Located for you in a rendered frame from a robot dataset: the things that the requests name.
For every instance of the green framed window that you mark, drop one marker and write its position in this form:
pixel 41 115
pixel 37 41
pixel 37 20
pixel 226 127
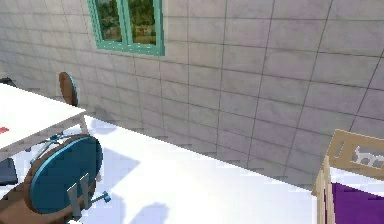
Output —
pixel 125 23

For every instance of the white table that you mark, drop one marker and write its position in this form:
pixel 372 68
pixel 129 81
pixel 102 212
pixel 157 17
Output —
pixel 30 113

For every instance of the wooden bed with purple cover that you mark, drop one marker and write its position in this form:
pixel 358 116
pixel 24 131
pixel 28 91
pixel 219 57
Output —
pixel 356 196

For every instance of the small red flat item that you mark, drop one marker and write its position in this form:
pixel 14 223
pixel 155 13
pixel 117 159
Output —
pixel 2 130

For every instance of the dark blue chair seat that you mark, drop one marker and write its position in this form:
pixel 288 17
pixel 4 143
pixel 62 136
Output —
pixel 6 171

